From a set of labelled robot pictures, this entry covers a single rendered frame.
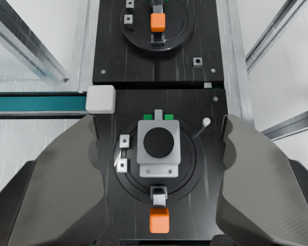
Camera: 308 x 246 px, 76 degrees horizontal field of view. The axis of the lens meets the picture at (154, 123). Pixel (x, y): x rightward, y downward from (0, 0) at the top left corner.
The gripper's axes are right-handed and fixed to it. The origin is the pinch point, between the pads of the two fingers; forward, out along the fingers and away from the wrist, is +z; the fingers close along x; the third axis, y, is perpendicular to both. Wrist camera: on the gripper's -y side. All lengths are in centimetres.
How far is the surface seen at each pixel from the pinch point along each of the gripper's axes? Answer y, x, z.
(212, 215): 20.9, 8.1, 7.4
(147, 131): 5.1, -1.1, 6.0
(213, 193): 18.7, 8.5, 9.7
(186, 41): -0.7, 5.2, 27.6
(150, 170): 9.8, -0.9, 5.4
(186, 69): 3.8, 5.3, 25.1
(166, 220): 12.7, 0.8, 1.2
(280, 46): 3, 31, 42
